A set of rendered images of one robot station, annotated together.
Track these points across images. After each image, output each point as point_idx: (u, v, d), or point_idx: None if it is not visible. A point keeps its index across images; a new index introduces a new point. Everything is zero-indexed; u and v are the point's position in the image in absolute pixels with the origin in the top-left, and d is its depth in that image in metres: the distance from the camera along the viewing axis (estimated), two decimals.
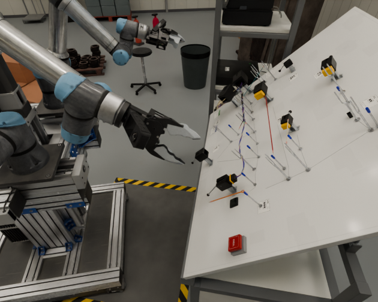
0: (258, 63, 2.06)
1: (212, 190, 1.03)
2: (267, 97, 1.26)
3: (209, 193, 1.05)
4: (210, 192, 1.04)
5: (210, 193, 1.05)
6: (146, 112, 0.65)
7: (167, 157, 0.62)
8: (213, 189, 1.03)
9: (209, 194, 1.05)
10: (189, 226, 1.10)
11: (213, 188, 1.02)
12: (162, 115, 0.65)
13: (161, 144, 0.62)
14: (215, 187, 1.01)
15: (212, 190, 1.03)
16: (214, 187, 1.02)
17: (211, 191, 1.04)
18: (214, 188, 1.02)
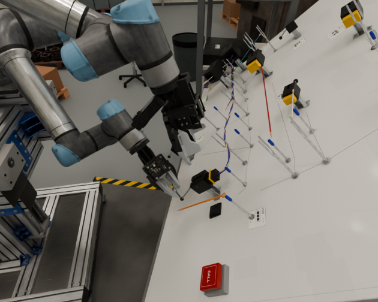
0: (255, 42, 1.76)
1: (186, 193, 0.74)
2: (265, 71, 0.97)
3: (183, 196, 0.75)
4: (184, 196, 0.75)
5: (184, 196, 0.76)
6: (194, 101, 0.50)
7: None
8: (188, 192, 0.73)
9: (182, 198, 0.76)
10: (158, 241, 0.80)
11: (188, 189, 0.73)
12: (198, 121, 0.51)
13: None
14: (190, 188, 0.72)
15: (187, 192, 0.74)
16: (189, 189, 0.72)
17: (186, 194, 0.74)
18: (189, 189, 0.73)
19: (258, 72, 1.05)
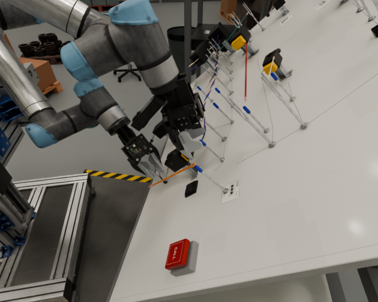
0: (248, 30, 1.72)
1: (167, 174, 0.69)
2: (251, 50, 0.92)
3: (165, 178, 0.71)
4: (166, 177, 0.71)
5: (166, 178, 0.71)
6: (193, 101, 0.50)
7: None
8: (167, 172, 0.69)
9: (165, 180, 0.71)
10: (134, 225, 0.76)
11: (167, 169, 0.68)
12: (198, 121, 0.51)
13: None
14: (168, 167, 0.67)
15: (167, 173, 0.69)
16: (167, 168, 0.68)
17: (167, 175, 0.70)
18: (168, 169, 0.68)
19: (245, 53, 1.01)
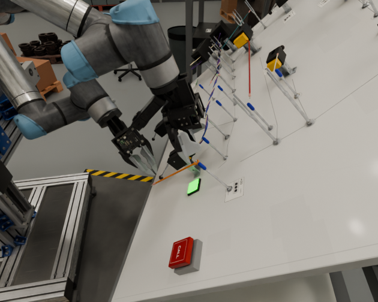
0: None
1: (165, 170, 0.69)
2: (254, 47, 0.91)
3: (162, 174, 0.70)
4: (163, 174, 0.70)
5: (163, 175, 0.70)
6: (194, 101, 0.50)
7: None
8: (166, 168, 0.68)
9: (161, 176, 0.70)
10: (136, 224, 0.75)
11: (167, 166, 0.67)
12: (198, 121, 0.51)
13: None
14: (168, 164, 0.67)
15: (165, 169, 0.68)
16: (167, 165, 0.67)
17: (164, 172, 0.69)
18: (168, 166, 0.68)
19: (246, 51, 1.00)
